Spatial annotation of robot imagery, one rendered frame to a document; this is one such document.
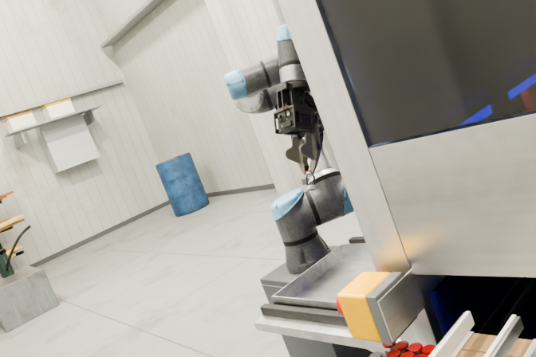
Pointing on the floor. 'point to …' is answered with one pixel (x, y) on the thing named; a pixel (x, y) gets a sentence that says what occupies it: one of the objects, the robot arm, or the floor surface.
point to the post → (346, 129)
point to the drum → (183, 184)
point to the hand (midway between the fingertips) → (310, 168)
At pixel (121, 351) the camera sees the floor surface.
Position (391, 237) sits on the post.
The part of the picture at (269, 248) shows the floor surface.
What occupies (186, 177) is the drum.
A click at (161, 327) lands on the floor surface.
